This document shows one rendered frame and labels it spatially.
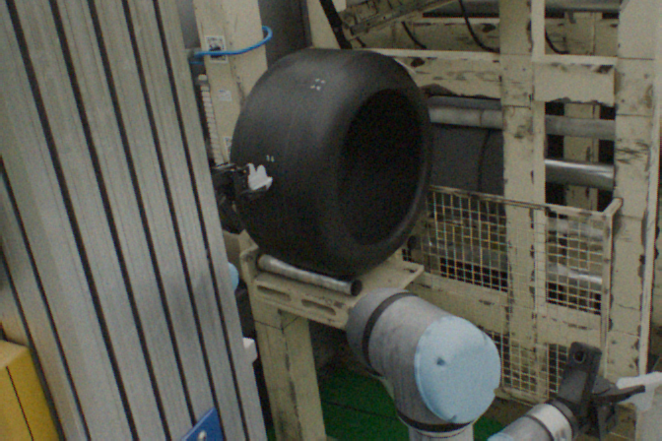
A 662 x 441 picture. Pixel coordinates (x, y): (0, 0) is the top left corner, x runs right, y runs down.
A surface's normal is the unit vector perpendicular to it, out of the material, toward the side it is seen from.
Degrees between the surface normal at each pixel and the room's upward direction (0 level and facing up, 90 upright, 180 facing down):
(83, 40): 90
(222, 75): 90
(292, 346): 90
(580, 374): 59
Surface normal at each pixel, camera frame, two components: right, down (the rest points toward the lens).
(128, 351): 0.88, 0.08
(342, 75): 0.32, -0.47
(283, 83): -0.41, -0.60
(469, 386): 0.57, 0.13
